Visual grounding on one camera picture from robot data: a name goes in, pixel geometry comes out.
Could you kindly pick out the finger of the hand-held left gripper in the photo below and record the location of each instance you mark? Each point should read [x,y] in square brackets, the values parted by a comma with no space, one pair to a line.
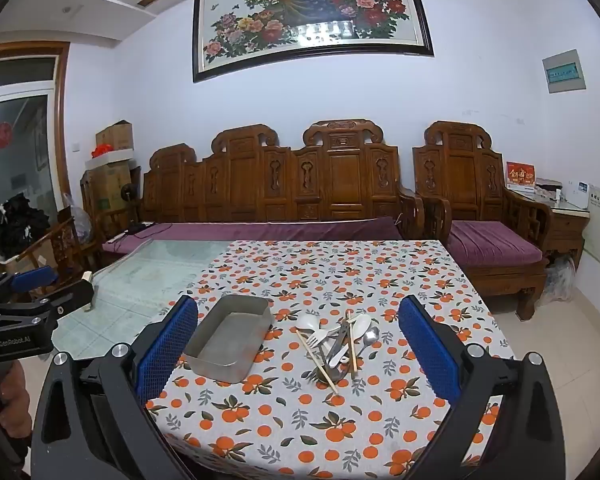
[70,294]
[32,277]

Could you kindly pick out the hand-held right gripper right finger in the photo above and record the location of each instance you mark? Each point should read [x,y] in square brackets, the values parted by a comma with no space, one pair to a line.
[430,355]

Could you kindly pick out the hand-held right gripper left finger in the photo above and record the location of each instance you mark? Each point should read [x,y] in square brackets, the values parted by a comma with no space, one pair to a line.
[167,350]

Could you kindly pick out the metal spoon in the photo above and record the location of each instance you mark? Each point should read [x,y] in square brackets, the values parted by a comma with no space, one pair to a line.
[371,336]

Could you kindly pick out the metal rectangular tray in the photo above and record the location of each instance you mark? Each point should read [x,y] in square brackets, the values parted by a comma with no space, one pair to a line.
[230,330]

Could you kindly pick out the white ceramic spoon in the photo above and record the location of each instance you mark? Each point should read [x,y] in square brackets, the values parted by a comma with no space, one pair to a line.
[362,325]
[307,322]

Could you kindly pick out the wooden chopstick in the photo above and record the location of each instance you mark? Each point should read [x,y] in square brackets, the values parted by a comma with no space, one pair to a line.
[351,345]
[315,357]

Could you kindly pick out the metal fork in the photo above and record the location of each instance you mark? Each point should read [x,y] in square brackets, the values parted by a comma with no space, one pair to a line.
[332,355]

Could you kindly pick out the white plastic fork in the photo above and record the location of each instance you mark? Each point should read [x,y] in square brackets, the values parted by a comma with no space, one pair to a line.
[325,336]

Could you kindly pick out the person's left hand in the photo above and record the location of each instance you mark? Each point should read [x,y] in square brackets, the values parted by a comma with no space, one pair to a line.
[17,395]

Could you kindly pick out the small wooden chair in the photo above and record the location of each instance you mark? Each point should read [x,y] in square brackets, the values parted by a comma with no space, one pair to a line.
[65,245]

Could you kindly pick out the pile of black clothing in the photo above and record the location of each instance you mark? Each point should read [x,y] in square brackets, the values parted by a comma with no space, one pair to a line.
[17,225]

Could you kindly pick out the clear plastic bag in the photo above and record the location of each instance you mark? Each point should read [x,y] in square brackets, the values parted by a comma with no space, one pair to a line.
[82,225]

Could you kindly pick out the black device on cushion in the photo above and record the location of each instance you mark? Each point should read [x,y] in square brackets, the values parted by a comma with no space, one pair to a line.
[139,228]

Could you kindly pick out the large cardboard carton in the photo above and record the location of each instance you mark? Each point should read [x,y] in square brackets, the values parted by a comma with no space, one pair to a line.
[107,187]

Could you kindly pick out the black standing fan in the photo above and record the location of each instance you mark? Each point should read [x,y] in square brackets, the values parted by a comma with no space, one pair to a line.
[128,195]

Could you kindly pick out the square purple seat cushion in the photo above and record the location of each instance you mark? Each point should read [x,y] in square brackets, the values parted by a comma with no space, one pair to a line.
[490,242]

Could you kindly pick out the orange print tablecloth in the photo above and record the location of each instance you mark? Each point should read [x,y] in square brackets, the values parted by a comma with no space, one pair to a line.
[330,270]

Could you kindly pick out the red plastic bag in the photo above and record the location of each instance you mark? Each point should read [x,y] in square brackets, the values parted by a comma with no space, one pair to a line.
[102,151]

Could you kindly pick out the long purple seat cushion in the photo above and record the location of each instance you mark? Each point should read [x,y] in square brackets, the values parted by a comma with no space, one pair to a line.
[260,232]

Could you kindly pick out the small brown cardboard box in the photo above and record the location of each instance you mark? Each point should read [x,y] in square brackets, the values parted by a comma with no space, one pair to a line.
[115,136]

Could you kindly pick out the carved wooden armchair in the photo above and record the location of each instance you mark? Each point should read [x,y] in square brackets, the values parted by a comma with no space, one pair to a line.
[460,175]

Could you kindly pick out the wooden side table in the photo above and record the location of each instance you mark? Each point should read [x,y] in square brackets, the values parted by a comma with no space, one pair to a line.
[567,230]

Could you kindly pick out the red gift box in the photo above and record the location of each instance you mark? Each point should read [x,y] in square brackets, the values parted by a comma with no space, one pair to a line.
[521,175]

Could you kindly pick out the carved wooden sofa bench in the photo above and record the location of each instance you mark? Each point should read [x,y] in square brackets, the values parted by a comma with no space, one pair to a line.
[280,180]

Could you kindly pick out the white router box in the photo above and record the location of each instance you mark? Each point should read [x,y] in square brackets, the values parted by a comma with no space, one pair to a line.
[577,192]

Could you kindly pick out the framed peacock flower painting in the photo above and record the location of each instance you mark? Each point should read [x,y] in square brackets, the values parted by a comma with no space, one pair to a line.
[310,25]

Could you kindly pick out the white wall cabinet door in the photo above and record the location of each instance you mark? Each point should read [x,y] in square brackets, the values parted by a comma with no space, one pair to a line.
[597,225]

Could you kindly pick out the grey wall electrical panel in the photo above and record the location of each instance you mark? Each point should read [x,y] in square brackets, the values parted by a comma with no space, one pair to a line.
[562,71]

